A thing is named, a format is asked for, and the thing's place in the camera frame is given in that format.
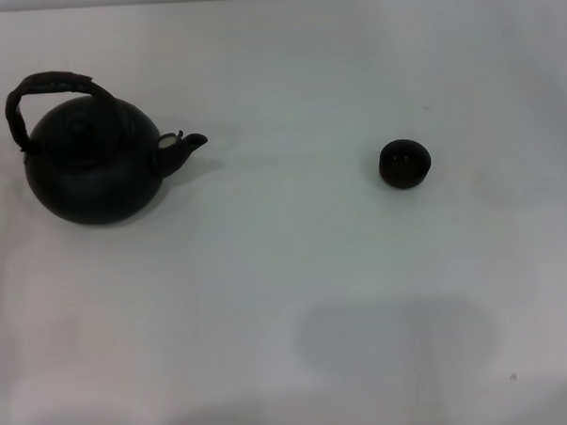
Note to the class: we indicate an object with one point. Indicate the small black teacup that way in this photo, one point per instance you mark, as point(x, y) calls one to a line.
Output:
point(405, 165)

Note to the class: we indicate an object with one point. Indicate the black round teapot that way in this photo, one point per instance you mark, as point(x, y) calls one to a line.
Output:
point(94, 183)

